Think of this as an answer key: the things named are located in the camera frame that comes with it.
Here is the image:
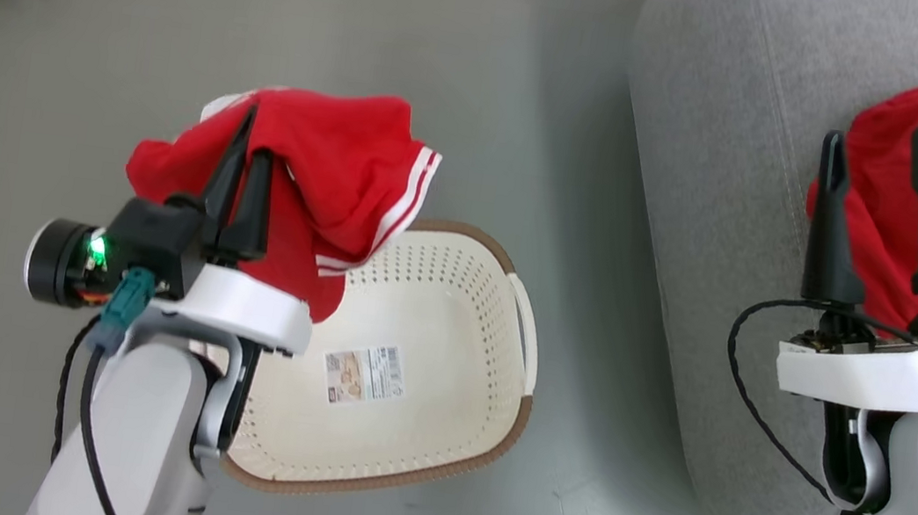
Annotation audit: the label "grey fabric sofa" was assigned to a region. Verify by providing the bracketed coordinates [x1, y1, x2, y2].
[567, 0, 918, 515]

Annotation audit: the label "black cable with teal plug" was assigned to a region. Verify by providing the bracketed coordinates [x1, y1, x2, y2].
[63, 261, 161, 515]

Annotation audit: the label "paper label sticker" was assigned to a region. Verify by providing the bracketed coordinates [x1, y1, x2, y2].
[318, 338, 412, 415]

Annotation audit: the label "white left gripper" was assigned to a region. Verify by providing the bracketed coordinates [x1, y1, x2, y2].
[145, 95, 343, 360]

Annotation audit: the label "white perforated laundry basket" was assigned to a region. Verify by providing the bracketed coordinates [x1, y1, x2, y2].
[216, 195, 557, 515]

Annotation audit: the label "black cylindrical left gripper motor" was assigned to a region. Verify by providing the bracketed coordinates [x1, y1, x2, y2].
[18, 214, 113, 312]

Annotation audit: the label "red shorts with white stripes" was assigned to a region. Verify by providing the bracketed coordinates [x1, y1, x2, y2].
[108, 63, 451, 337]

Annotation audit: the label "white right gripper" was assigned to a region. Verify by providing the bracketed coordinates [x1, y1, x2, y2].
[772, 112, 918, 417]

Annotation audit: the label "short thin black cable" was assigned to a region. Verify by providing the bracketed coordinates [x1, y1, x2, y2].
[48, 311, 102, 468]

